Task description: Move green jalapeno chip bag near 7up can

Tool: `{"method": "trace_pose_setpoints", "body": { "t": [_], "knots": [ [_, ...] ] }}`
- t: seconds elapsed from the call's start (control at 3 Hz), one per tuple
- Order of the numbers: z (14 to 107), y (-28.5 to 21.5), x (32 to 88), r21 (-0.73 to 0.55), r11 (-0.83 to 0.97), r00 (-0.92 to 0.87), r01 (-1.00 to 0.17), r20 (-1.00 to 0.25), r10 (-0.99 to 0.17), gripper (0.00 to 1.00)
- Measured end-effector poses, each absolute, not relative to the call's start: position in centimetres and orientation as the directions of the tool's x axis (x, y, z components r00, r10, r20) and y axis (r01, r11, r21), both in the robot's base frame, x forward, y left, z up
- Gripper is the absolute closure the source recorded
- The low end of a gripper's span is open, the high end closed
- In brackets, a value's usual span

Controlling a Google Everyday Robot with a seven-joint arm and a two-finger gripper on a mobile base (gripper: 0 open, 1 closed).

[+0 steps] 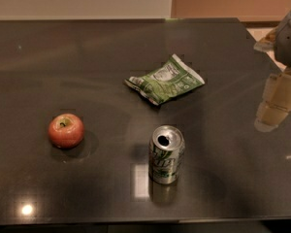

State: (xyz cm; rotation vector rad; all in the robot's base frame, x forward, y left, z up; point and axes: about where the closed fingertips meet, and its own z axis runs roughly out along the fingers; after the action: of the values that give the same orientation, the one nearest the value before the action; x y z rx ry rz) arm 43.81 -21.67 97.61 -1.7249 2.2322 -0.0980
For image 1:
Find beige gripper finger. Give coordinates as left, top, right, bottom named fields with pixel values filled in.
left=253, top=28, right=276, bottom=52
left=254, top=67, right=291, bottom=132

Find green jalapeno chip bag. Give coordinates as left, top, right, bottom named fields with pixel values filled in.
left=125, top=54, right=205, bottom=106

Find silver green 7up can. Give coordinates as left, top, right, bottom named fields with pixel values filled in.
left=148, top=125, right=185, bottom=184

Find red apple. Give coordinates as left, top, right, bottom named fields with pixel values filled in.
left=48, top=114, right=84, bottom=149

